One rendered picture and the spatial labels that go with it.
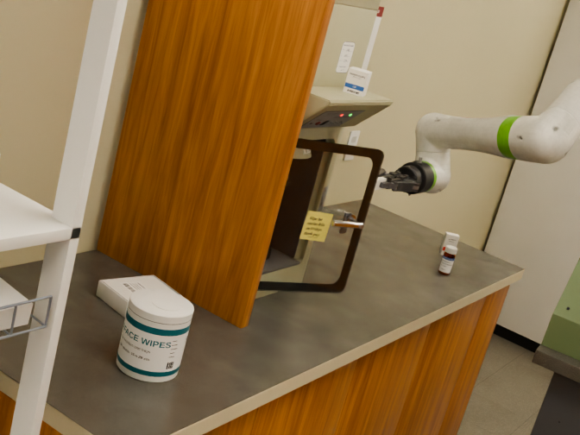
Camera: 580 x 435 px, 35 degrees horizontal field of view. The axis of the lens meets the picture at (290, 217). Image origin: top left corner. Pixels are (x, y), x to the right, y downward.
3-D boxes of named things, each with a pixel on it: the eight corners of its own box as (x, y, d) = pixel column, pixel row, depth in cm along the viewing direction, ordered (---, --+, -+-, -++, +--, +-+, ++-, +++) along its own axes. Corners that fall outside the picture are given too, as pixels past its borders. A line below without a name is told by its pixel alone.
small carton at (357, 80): (342, 91, 225) (349, 67, 223) (346, 89, 229) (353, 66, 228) (362, 97, 224) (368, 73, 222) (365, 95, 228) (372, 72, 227)
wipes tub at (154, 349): (102, 360, 186) (116, 293, 181) (145, 345, 197) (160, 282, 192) (148, 389, 180) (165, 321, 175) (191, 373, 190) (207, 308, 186)
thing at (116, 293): (95, 294, 214) (98, 280, 213) (150, 288, 226) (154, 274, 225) (123, 318, 207) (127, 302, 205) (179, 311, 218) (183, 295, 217)
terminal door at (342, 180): (241, 288, 228) (280, 135, 216) (342, 292, 243) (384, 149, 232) (242, 290, 227) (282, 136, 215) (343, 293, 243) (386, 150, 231)
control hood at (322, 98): (278, 126, 215) (288, 85, 212) (346, 123, 242) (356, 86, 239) (318, 142, 209) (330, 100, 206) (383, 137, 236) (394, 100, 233)
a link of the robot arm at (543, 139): (589, 143, 235) (572, 105, 229) (560, 175, 230) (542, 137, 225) (535, 139, 250) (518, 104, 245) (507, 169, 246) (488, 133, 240)
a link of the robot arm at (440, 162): (456, 193, 275) (422, 190, 281) (457, 151, 273) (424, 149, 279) (436, 197, 263) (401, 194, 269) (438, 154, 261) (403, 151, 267)
